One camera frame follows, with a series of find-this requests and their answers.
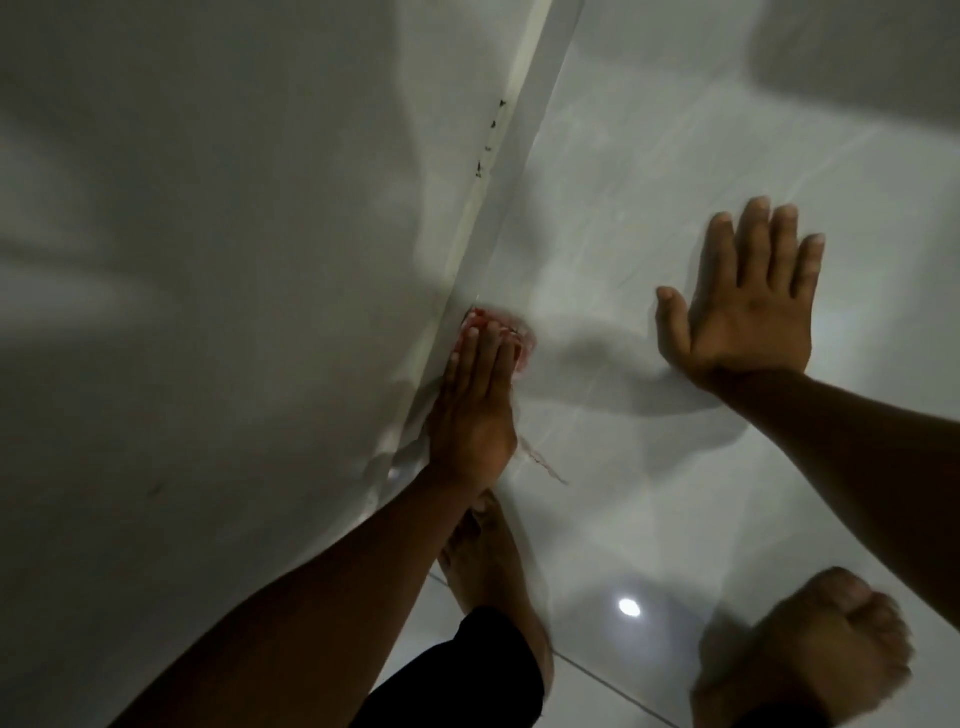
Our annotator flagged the person's left hand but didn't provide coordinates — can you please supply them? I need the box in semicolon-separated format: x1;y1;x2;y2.
425;321;521;498

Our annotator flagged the person's right hand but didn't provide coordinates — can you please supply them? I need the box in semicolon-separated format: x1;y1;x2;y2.
655;196;827;395

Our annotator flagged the person's foot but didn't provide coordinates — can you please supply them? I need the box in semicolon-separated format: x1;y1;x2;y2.
690;567;918;728
438;490;557;693

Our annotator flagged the person's right foot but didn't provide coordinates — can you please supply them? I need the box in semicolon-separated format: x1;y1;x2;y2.
690;567;918;728

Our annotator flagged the person's left foot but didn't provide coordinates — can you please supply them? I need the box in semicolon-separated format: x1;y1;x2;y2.
438;490;557;693

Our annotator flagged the black trouser leg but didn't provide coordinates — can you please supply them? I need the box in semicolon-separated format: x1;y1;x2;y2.
351;606;546;728

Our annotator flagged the person's left forearm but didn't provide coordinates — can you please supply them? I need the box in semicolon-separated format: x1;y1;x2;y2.
111;459;489;728

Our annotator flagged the pink cleaning cloth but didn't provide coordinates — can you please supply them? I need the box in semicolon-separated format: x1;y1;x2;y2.
457;306;540;378

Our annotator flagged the white skirting board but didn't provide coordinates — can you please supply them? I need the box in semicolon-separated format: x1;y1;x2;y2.
366;0;591;498

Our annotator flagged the person's right forearm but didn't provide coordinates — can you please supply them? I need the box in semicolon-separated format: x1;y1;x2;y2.
705;366;960;597

